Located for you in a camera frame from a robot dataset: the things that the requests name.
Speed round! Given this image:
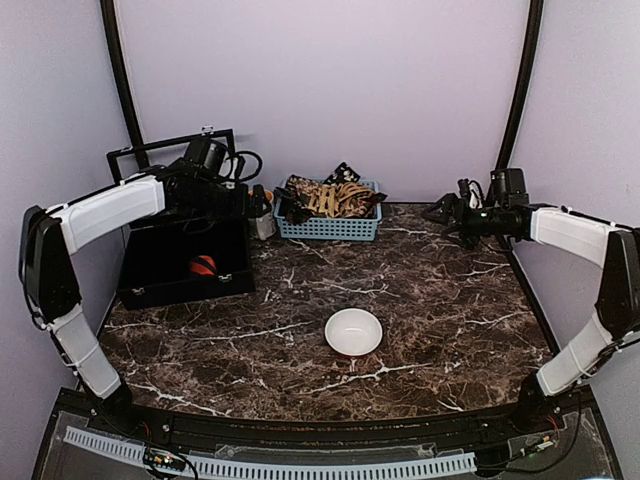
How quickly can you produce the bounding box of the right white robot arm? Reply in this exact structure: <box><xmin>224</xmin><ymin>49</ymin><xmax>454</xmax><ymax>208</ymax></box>
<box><xmin>423</xmin><ymin>193</ymin><xmax>639</xmax><ymax>434</ymax></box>

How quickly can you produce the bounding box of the right black frame post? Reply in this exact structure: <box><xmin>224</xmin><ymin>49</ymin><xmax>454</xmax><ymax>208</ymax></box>
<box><xmin>495</xmin><ymin>0</ymin><xmax>544</xmax><ymax>169</ymax></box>

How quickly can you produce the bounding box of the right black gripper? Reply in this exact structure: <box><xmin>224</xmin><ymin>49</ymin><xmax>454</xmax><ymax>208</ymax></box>
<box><xmin>423</xmin><ymin>193</ymin><xmax>508</xmax><ymax>250</ymax></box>

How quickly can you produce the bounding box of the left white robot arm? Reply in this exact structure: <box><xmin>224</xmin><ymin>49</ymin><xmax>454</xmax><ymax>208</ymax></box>
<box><xmin>18</xmin><ymin>167</ymin><xmax>271</xmax><ymax>436</ymax></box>

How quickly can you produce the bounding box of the left black frame post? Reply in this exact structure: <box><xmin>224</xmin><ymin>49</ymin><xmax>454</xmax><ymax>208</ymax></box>
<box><xmin>99</xmin><ymin>0</ymin><xmax>144</xmax><ymax>147</ymax></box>

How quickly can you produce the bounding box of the yellow beetle-pattern tie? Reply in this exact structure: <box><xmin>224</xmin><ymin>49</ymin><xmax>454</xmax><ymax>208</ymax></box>
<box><xmin>305</xmin><ymin>182</ymin><xmax>375</xmax><ymax>219</ymax></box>

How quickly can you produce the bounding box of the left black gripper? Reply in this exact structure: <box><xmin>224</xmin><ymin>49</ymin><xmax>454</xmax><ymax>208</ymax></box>
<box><xmin>184</xmin><ymin>178</ymin><xmax>270</xmax><ymax>223</ymax></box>

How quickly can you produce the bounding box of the white mug yellow inside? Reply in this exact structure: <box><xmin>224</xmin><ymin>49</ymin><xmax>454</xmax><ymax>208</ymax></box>
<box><xmin>249</xmin><ymin>190</ymin><xmax>276</xmax><ymax>241</ymax></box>

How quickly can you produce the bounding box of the black frame post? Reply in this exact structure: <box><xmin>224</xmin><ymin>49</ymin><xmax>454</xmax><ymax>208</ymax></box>
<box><xmin>495</xmin><ymin>0</ymin><xmax>544</xmax><ymax>169</ymax></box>
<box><xmin>99</xmin><ymin>0</ymin><xmax>144</xmax><ymax>147</ymax></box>

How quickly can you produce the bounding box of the floral patterned tie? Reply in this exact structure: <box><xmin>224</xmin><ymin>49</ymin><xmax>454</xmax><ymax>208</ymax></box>
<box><xmin>285</xmin><ymin>175</ymin><xmax>330</xmax><ymax>207</ymax></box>

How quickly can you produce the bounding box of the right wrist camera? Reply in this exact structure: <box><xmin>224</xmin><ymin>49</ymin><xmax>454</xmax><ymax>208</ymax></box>
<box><xmin>489</xmin><ymin>168</ymin><xmax>529</xmax><ymax>209</ymax></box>

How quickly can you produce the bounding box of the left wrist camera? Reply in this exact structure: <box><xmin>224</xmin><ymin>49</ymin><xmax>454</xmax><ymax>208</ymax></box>
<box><xmin>183</xmin><ymin>137</ymin><xmax>228</xmax><ymax>174</ymax></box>

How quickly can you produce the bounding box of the black display box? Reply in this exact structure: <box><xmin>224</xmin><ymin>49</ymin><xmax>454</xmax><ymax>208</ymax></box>
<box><xmin>107</xmin><ymin>129</ymin><xmax>256</xmax><ymax>310</ymax></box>

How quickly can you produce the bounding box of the light blue plastic basket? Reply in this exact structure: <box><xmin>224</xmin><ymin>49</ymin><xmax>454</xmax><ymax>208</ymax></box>
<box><xmin>274</xmin><ymin>179</ymin><xmax>386</xmax><ymax>242</ymax></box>

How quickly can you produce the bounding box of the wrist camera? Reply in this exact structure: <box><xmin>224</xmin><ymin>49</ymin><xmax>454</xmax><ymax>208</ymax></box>
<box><xmin>489</xmin><ymin>168</ymin><xmax>529</xmax><ymax>209</ymax></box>
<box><xmin>183</xmin><ymin>137</ymin><xmax>228</xmax><ymax>174</ymax></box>

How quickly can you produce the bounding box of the black floral tie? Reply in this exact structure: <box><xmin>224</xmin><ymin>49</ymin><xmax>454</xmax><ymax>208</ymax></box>
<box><xmin>323</xmin><ymin>162</ymin><xmax>361</xmax><ymax>185</ymax></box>

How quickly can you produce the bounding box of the white cable duct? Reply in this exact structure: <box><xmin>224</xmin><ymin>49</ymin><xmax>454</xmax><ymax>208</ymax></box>
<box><xmin>63</xmin><ymin>426</ymin><xmax>477</xmax><ymax>480</ymax></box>

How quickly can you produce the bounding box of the rolled orange black tie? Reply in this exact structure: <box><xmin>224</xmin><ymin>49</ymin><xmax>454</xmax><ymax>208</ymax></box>
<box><xmin>189</xmin><ymin>255</ymin><xmax>218</xmax><ymax>278</ymax></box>

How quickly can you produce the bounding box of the white bowl orange outside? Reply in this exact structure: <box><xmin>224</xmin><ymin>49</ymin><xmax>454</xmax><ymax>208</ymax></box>
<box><xmin>324</xmin><ymin>308</ymin><xmax>383</xmax><ymax>357</ymax></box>

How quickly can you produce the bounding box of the black front rail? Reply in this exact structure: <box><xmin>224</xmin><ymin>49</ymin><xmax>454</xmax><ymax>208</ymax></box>
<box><xmin>54</xmin><ymin>387</ymin><xmax>601</xmax><ymax>451</ymax></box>

